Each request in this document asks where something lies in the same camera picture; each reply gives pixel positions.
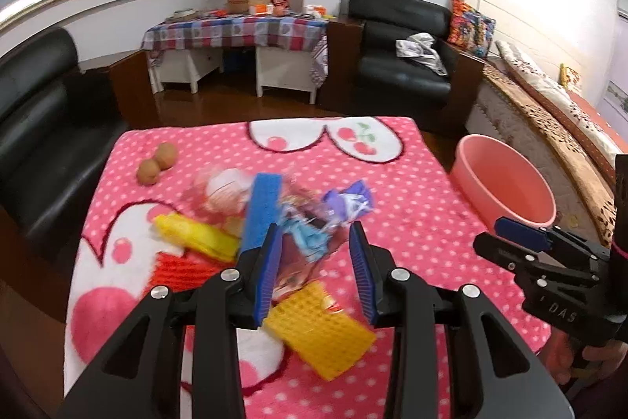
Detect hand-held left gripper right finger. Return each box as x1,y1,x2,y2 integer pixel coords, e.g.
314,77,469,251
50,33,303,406
348,220,575,419

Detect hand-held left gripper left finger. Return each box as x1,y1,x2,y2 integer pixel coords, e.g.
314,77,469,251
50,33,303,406
59,223,285,419

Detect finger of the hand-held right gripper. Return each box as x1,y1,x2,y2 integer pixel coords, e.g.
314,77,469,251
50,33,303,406
473,232,597,285
495,217,609,260

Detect pink plastic basin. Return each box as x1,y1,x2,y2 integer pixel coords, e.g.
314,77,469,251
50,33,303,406
450,134,557,226

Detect colourful snack wrapper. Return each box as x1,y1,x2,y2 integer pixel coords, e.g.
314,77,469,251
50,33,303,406
272,188,354,302

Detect blue sponge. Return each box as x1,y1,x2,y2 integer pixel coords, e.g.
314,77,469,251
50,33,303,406
240,172,285,253

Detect purple wrapper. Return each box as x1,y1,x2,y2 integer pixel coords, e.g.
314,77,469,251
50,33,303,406
321,179,376,223

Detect yellow waffle plate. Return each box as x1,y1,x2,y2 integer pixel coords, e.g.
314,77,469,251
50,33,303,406
265,280,378,381

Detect yellow long packet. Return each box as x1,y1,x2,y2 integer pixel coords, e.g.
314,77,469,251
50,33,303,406
152,213,241,263

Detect red waffle plate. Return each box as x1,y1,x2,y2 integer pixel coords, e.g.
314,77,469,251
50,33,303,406
147,252,221,297

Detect clear plastic bag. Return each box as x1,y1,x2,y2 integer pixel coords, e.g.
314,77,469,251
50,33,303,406
191,166,256,218

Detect person's right hand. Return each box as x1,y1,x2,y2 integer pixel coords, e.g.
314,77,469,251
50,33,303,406
541,335,628,396

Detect pink polka-dot blanket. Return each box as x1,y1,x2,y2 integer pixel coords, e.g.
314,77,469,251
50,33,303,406
64,115,553,419

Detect bed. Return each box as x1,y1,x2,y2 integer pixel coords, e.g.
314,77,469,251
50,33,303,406
464,0,628,248

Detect brown round fruit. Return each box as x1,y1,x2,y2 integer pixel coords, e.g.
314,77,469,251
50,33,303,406
156,142,178,169
137,159,161,187

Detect white desk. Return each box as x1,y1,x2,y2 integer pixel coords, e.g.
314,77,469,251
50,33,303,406
147,46,325,106

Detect white crumpled cloth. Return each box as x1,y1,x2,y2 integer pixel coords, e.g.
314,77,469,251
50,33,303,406
395,33,449,77

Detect colourful printed cushion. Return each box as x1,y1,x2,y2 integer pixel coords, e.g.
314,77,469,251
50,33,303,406
446,0,497,59

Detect black leather armchair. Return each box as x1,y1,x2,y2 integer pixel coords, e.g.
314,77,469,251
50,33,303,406
0,26,131,263
338,0,486,135

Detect wooden side table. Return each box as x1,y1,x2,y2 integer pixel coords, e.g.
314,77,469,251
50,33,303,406
78,50,160,130

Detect table with checkered cloth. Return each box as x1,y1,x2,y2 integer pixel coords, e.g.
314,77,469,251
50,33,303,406
141,13,329,86

